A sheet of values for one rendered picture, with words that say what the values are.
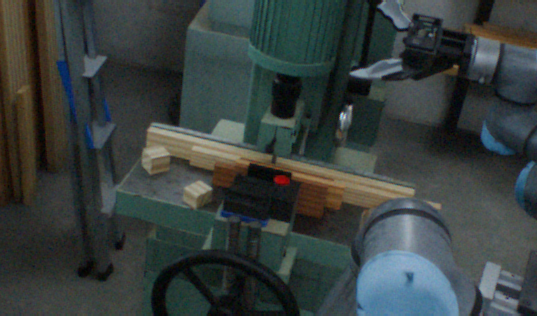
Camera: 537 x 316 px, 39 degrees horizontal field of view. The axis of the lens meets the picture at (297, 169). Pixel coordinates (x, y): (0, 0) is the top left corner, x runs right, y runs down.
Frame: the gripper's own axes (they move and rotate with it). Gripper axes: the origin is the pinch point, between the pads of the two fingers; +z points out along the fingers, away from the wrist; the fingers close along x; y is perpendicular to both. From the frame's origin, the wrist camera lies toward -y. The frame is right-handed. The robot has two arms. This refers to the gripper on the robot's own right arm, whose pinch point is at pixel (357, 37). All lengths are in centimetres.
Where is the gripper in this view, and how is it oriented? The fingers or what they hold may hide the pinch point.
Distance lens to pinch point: 140.9
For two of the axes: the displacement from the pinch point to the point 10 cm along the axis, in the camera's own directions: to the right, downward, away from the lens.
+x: -2.5, 9.3, -2.6
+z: -9.7, -2.3, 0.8
